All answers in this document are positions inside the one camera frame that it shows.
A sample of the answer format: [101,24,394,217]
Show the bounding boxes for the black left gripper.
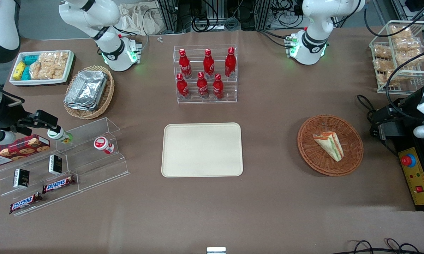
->
[370,88,424,141]

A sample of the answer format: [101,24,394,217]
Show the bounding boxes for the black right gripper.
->
[0,85,59,134]

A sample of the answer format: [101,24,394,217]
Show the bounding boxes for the triangle sandwich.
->
[313,131,345,162]

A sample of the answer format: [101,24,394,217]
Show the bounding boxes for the round brown wicker basket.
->
[297,115,364,176]

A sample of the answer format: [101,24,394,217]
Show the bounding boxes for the white rectangular snack tray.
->
[9,50,76,87]

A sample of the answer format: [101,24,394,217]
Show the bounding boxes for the oval light wicker basket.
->
[64,65,115,120]

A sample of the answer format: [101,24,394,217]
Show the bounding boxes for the cream rectangular plastic tray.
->
[162,122,244,177]

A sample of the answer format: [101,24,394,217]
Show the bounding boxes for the green capped small bottle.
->
[47,127,73,144]

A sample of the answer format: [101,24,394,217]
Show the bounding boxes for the red chocolate cookie box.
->
[0,134,51,169]

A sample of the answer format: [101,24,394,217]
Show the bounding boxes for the red emergency stop button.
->
[401,154,417,168]

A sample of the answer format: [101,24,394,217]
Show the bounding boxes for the bagged fried snack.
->
[374,58,396,73]
[377,72,402,87]
[394,37,423,52]
[390,25,414,40]
[396,49,424,67]
[373,44,393,59]

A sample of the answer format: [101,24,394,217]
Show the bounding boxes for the small black white box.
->
[13,169,30,188]
[49,155,63,176]

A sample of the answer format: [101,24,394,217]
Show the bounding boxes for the clear rice cracker bag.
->
[29,62,66,80]
[39,52,70,67]

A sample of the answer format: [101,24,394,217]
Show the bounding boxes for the yellow snack packet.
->
[13,61,26,81]

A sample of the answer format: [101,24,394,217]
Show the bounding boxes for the stacked aluminium foil trays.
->
[64,70,108,112]

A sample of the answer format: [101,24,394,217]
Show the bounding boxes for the black yellow control box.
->
[392,99,424,212]

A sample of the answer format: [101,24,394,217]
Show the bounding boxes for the brown Snickers bar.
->
[9,192,43,215]
[42,175,76,194]

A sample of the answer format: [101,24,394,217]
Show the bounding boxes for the clear acrylic step shelf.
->
[0,117,131,217]

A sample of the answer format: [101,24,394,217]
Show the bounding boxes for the red capped white bottle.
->
[94,137,115,155]

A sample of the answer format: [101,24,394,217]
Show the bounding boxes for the beige crumpled cloth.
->
[119,2,163,36]

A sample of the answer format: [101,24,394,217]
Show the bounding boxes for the red cola bottle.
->
[212,73,224,99]
[197,72,209,99]
[179,49,192,79]
[176,73,190,99]
[203,49,215,79]
[225,47,237,78]

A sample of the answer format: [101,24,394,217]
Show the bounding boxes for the clear acrylic bottle rack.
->
[173,45,238,104]

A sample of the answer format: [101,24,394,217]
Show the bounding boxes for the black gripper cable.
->
[357,94,379,122]

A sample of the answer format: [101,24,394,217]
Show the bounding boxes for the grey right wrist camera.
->
[0,131,17,147]

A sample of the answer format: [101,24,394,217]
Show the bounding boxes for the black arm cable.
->
[364,0,424,121]

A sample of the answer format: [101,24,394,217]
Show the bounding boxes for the white wire rack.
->
[369,20,424,95]

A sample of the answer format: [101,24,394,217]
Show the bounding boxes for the black floor cables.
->
[338,238,424,254]

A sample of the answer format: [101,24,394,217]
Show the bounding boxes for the black base cables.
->
[257,28,294,49]

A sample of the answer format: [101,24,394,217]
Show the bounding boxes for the aluminium profile frame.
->
[239,0,271,31]
[157,0,192,35]

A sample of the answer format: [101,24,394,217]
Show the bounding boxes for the tangled black cable bundle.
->
[191,0,241,33]

